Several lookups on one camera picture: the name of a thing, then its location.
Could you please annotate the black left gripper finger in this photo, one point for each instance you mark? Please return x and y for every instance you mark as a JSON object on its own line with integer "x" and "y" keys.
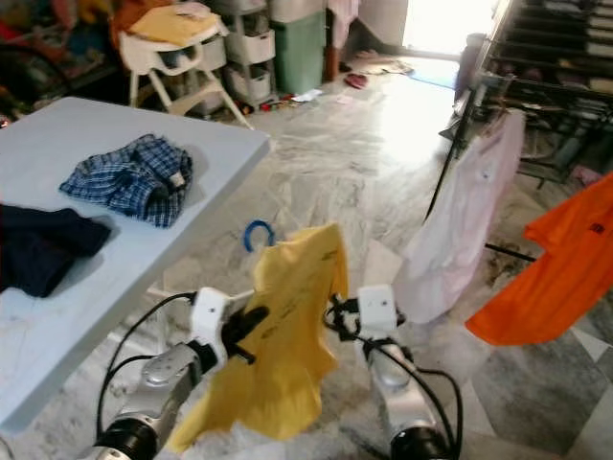
{"x": 247, "y": 321}

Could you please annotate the yellow printed t-shirt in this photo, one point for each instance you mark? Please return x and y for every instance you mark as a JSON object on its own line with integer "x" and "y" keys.
{"x": 268, "y": 383}

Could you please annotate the blue plastic hanger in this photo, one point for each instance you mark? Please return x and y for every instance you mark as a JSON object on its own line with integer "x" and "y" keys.
{"x": 248, "y": 233}

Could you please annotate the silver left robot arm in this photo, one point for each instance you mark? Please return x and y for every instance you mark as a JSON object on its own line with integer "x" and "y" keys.
{"x": 163, "y": 383}

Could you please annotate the white shirt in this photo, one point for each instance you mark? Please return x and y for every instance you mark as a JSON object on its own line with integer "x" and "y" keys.
{"x": 460, "y": 240}

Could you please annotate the blue plaid shirt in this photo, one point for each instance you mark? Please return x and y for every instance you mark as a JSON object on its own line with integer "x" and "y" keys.
{"x": 129, "y": 182}

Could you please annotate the navy blue garment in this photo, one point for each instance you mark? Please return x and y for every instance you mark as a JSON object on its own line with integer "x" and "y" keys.
{"x": 48, "y": 249}

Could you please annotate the orange t-shirt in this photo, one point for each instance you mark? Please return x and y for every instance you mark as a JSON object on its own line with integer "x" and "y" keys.
{"x": 556, "y": 278}

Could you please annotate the white paper sheet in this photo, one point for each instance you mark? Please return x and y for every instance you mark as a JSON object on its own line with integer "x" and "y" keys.
{"x": 307, "y": 95}

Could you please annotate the red slipper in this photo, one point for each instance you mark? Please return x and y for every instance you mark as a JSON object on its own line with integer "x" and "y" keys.
{"x": 355, "y": 80}

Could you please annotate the white baby high chair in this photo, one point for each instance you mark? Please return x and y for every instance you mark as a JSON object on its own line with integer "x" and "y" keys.
{"x": 182, "y": 62}

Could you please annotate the grey storage trolley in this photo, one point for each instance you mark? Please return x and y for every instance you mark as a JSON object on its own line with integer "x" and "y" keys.
{"x": 249, "y": 48}

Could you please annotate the pale pink hanging cloth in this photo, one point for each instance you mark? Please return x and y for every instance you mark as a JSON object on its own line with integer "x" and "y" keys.
{"x": 345, "y": 19}

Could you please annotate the yellow folded cloth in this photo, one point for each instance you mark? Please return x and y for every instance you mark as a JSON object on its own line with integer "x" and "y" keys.
{"x": 182, "y": 27}

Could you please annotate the white sack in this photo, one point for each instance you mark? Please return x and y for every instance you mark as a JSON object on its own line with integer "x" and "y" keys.
{"x": 297, "y": 10}

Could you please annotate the black metal drying rack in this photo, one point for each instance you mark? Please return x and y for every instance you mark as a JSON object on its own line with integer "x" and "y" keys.
{"x": 565, "y": 57}

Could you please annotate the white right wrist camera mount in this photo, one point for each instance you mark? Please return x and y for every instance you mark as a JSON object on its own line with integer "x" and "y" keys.
{"x": 378, "y": 309}

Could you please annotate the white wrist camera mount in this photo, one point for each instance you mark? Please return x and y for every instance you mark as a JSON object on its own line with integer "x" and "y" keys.
{"x": 211, "y": 314}
{"x": 378, "y": 309}

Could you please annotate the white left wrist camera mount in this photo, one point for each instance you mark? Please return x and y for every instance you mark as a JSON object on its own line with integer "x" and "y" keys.
{"x": 211, "y": 314}

